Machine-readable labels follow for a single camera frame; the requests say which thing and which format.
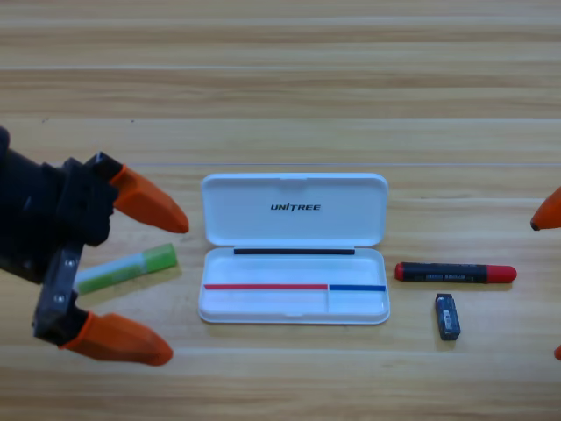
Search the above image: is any black eraser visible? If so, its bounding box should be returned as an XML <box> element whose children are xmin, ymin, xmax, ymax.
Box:
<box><xmin>434</xmin><ymin>292</ymin><xmax>462</xmax><ymax>342</ymax></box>

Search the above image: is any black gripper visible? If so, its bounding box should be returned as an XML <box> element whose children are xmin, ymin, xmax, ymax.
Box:
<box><xmin>0</xmin><ymin>126</ymin><xmax>190</xmax><ymax>317</ymax></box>

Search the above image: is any white Unitree pencil case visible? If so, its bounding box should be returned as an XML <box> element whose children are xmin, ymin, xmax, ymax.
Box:
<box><xmin>197</xmin><ymin>172</ymin><xmax>391</xmax><ymax>325</ymax></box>

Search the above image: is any red and black marker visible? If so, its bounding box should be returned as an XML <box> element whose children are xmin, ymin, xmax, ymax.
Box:
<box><xmin>394</xmin><ymin>261</ymin><xmax>518</xmax><ymax>285</ymax></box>

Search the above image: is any green and white pen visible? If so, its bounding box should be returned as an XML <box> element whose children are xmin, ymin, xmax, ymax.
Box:
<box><xmin>73</xmin><ymin>243</ymin><xmax>180</xmax><ymax>296</ymax></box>

